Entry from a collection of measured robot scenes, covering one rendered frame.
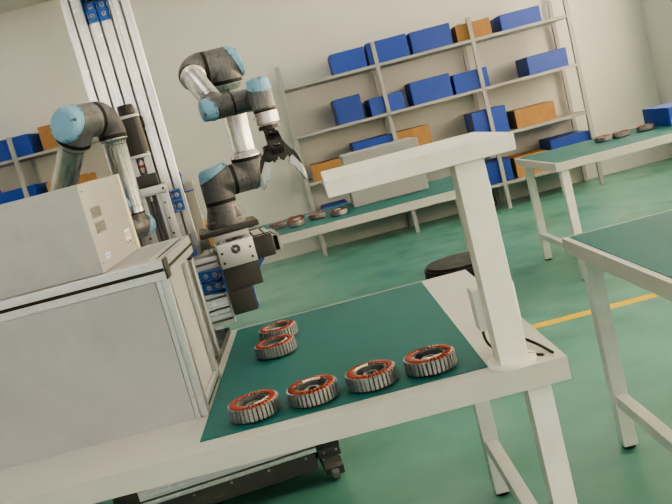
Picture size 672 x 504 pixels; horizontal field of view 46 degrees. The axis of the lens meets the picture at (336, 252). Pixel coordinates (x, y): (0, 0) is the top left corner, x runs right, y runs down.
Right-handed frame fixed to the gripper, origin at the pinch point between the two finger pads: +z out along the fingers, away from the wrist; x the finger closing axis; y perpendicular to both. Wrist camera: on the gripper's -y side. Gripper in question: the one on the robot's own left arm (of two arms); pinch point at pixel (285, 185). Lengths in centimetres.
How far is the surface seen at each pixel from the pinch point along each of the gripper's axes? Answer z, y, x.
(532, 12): -74, 526, -349
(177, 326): 19, -80, 41
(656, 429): 95, -50, -82
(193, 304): 20, -56, 37
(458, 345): 40, -87, -19
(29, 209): -14, -75, 64
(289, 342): 37, -52, 16
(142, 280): 7, -80, 45
